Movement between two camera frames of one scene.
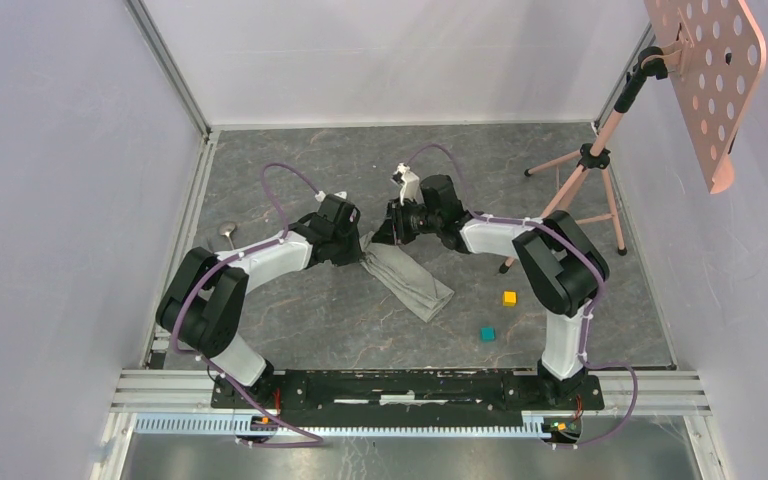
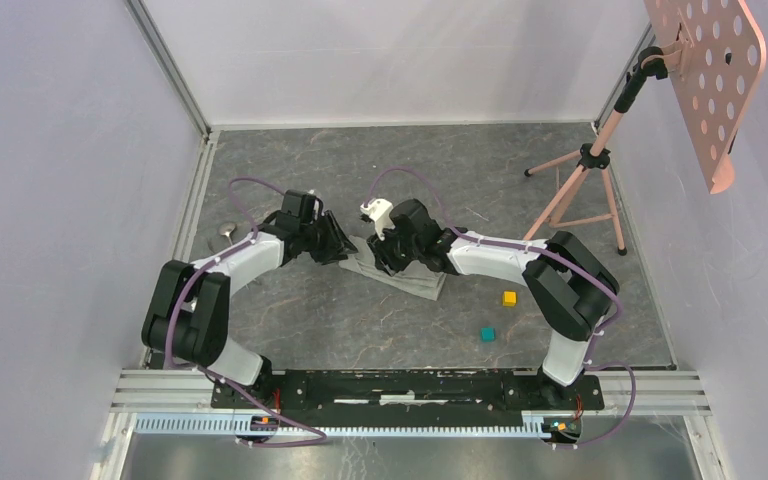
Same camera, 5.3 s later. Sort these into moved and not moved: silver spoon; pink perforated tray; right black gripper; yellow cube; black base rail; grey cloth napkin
Moved: right black gripper; grey cloth napkin
Not moved: pink perforated tray; silver spoon; black base rail; yellow cube
